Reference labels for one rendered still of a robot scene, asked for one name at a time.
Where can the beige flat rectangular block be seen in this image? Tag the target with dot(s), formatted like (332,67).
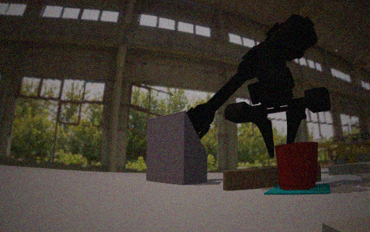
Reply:
(354,168)

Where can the dark red cup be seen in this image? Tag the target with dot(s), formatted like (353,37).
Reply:
(297,165)

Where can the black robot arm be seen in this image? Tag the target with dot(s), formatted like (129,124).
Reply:
(285,42)

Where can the brown rectangular bar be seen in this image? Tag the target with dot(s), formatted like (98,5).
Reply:
(257,178)

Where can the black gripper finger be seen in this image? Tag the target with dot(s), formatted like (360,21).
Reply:
(265,127)
(293,119)

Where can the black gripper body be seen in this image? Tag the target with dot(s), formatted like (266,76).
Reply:
(316,100)

